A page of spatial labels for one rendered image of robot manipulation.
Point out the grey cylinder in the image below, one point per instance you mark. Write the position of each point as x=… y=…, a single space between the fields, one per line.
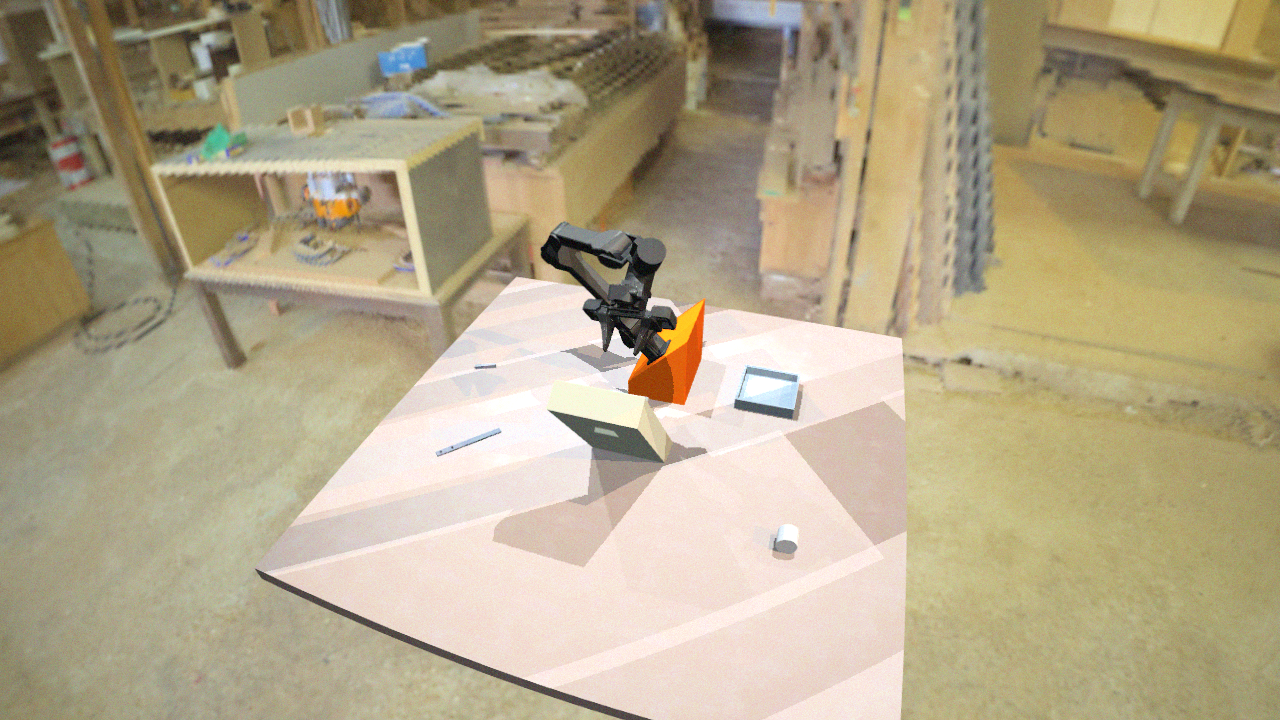
x=787 y=539

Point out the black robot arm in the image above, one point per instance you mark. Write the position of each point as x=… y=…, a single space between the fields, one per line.
x=613 y=249

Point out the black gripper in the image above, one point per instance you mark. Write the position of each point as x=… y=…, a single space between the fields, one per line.
x=660 y=317

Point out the grey panel with square opening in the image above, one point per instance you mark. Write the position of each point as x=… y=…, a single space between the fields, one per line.
x=610 y=420

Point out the grey metal bar with two pins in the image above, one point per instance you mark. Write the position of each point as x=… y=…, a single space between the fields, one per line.
x=468 y=442

